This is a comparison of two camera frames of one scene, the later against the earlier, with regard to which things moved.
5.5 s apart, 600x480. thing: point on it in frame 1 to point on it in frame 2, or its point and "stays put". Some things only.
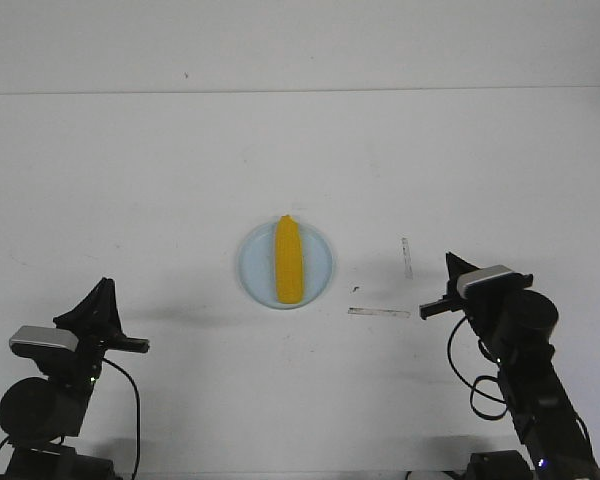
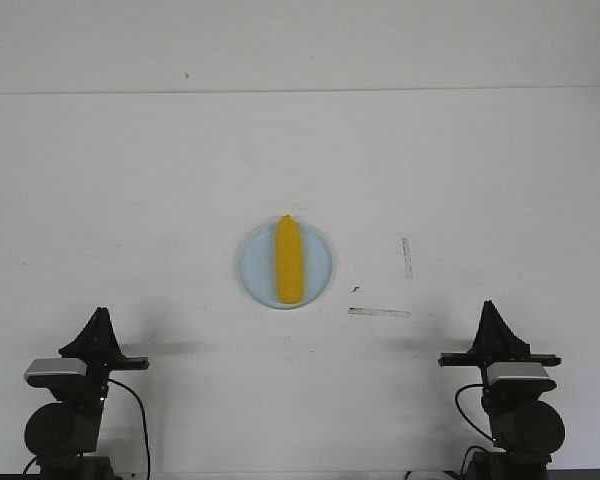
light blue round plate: (257, 266) stays put
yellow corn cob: (289, 268) stays put
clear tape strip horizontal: (362, 311) stays put
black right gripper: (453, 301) to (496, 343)
